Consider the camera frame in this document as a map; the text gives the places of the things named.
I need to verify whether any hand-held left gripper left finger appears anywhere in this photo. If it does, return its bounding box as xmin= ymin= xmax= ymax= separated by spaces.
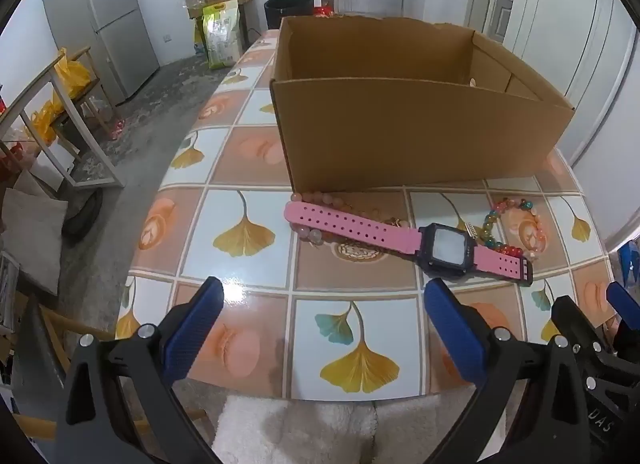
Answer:
xmin=54 ymin=275 xmax=225 ymax=464

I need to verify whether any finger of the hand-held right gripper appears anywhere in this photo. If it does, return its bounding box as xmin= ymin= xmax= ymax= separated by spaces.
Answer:
xmin=550 ymin=295 xmax=613 ymax=360
xmin=606 ymin=282 xmax=640 ymax=332

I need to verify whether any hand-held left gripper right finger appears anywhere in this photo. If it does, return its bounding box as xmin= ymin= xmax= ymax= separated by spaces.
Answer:
xmin=425 ymin=278 xmax=613 ymax=464

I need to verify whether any multicolour bead bracelet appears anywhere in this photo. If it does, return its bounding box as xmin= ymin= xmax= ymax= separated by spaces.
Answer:
xmin=481 ymin=197 xmax=543 ymax=261

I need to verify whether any pink strap smartwatch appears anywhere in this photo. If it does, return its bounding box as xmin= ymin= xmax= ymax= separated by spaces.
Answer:
xmin=284 ymin=200 xmax=534 ymax=287

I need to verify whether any pink bead bracelet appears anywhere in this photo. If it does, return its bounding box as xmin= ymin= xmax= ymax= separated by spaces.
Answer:
xmin=291 ymin=190 xmax=361 ymax=243

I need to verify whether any large shallow cardboard box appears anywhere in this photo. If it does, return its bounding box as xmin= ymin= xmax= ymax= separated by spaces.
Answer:
xmin=270 ymin=15 xmax=576 ymax=195

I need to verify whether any round gold filigree brooch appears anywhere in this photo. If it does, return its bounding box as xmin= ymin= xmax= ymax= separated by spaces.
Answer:
xmin=339 ymin=241 xmax=387 ymax=263

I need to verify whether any gold butterfly pendant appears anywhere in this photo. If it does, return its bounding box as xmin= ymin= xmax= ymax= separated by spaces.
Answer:
xmin=345 ymin=204 xmax=407 ymax=230

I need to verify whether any white fluffy garment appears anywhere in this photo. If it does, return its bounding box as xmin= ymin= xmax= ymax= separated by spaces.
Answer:
xmin=210 ymin=391 xmax=481 ymax=464

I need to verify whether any grey cushion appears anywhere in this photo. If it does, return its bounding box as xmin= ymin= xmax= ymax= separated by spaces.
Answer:
xmin=0 ymin=171 xmax=68 ymax=295

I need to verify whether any yellow plastic bag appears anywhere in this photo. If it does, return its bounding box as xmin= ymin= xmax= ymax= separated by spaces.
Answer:
xmin=31 ymin=100 xmax=66 ymax=142
xmin=54 ymin=49 xmax=93 ymax=95

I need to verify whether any white sliding door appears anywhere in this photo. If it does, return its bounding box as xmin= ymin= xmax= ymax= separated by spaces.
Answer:
xmin=502 ymin=0 xmax=640 ymax=167

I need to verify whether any wooden rack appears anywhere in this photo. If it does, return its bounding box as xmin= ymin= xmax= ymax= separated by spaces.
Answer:
xmin=0 ymin=46 xmax=126 ymax=190

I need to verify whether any green white rice bag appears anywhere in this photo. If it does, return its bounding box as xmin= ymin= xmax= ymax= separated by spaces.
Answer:
xmin=202 ymin=1 xmax=243 ymax=70

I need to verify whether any white cabinet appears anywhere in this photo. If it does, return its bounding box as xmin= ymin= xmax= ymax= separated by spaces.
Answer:
xmin=487 ymin=0 xmax=516 ymax=45

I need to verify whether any silver refrigerator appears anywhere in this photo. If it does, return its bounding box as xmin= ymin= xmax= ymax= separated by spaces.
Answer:
xmin=42 ymin=0 xmax=161 ymax=107

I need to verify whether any black trash bin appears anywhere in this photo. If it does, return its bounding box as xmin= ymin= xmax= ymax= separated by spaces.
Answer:
xmin=264 ymin=0 xmax=315 ymax=31

